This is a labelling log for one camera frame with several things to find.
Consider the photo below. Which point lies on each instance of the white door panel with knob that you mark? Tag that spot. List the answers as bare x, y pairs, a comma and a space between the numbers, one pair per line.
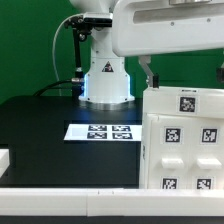
207, 169

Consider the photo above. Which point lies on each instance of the white left rail piece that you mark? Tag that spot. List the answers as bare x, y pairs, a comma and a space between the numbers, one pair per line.
4, 161

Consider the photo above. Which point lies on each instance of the black camera on stand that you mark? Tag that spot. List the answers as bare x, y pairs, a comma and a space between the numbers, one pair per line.
82, 25

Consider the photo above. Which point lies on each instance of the white front rail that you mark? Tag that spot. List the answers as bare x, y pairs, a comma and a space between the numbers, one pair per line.
110, 202

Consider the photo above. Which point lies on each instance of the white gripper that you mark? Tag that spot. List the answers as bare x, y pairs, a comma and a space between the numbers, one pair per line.
148, 27

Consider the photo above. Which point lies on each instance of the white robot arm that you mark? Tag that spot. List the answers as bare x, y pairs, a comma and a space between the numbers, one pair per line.
106, 84

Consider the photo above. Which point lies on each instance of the white door panel with tags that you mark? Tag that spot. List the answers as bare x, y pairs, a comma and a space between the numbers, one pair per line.
168, 153

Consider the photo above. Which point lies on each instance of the white cabinet body box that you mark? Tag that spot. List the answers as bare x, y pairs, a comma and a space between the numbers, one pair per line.
145, 145

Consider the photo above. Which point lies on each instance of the white cabinet top block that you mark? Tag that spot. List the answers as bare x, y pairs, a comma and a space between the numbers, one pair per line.
183, 101

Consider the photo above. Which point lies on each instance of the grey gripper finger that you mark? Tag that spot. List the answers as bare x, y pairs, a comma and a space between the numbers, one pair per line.
220, 73

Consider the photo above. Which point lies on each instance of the white marker sheet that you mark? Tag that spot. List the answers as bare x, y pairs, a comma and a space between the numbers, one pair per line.
103, 132

